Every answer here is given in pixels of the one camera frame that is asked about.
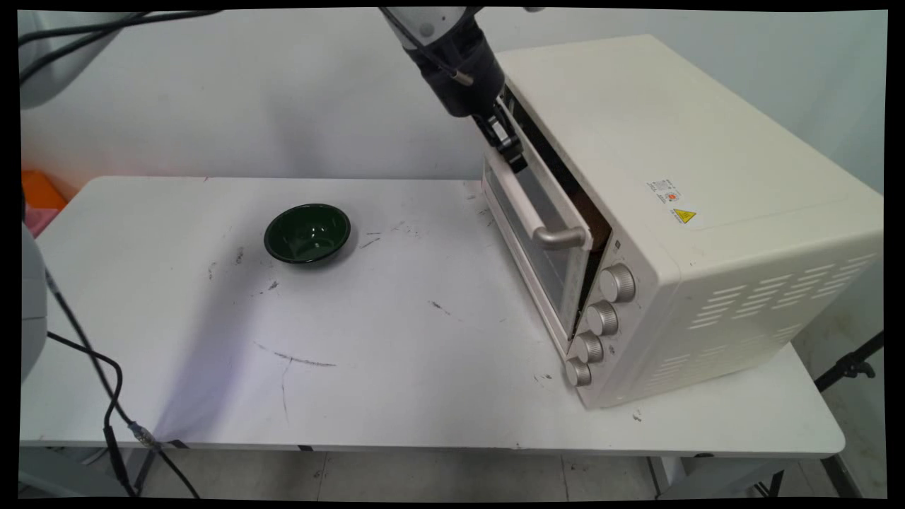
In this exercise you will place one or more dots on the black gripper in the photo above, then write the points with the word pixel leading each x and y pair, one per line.
pixel 463 78

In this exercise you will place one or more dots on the white label sticker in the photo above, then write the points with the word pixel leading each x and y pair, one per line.
pixel 664 191

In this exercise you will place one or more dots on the silver oven knob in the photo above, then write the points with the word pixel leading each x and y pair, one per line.
pixel 617 283
pixel 588 347
pixel 602 318
pixel 577 372

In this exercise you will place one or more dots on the yellow warning sticker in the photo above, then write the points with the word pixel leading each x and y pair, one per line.
pixel 684 215

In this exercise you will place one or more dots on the cream toaster oven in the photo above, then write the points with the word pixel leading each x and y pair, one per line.
pixel 707 141

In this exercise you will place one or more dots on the dark green bowl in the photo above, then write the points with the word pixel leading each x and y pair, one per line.
pixel 307 233

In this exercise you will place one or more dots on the black tripod stand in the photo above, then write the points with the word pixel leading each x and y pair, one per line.
pixel 848 364

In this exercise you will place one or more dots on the orange box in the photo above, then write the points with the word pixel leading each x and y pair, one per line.
pixel 41 189

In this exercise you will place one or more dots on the pink box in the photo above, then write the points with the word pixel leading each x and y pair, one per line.
pixel 39 220

